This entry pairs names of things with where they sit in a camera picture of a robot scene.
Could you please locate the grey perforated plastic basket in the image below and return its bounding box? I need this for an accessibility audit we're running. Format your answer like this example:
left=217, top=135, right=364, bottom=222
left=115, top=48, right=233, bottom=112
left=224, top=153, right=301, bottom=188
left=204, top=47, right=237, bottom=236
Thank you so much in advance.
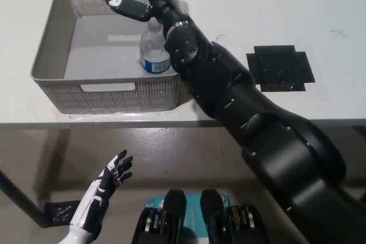
left=30, top=0, right=184, bottom=115

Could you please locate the clear adhesive tape strip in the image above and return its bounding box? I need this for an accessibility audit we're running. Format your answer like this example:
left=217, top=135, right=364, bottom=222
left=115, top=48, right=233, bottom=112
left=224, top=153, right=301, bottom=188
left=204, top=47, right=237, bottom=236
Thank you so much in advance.
left=67, top=109, right=162, bottom=123

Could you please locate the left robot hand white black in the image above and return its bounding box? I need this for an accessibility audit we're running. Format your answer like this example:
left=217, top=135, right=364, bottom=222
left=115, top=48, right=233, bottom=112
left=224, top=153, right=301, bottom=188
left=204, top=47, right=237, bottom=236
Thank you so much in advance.
left=69, top=149, right=134, bottom=235

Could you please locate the right robot hand black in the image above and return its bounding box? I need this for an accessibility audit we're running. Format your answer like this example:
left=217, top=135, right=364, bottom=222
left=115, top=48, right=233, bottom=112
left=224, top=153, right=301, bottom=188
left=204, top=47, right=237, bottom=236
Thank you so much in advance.
left=98, top=0, right=190, bottom=38

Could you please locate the clear plastic water bottle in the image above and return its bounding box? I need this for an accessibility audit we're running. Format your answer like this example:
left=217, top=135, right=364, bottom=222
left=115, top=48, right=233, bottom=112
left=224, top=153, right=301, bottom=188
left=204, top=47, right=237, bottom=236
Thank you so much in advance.
left=138, top=22, right=173, bottom=74

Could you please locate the black robot body teal top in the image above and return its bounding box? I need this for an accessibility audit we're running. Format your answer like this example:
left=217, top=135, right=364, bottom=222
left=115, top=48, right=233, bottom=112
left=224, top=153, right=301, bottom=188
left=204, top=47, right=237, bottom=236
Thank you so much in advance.
left=131, top=189, right=271, bottom=244

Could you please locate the black floor tape patch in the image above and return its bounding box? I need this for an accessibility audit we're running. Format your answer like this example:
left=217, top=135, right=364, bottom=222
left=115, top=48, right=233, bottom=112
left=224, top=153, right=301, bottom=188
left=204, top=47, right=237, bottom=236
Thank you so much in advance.
left=44, top=199, right=83, bottom=227

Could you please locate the black metal table leg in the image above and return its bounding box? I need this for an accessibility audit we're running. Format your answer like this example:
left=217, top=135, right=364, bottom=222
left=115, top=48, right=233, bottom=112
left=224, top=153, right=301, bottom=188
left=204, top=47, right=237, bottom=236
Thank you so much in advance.
left=0, top=167, right=50, bottom=227

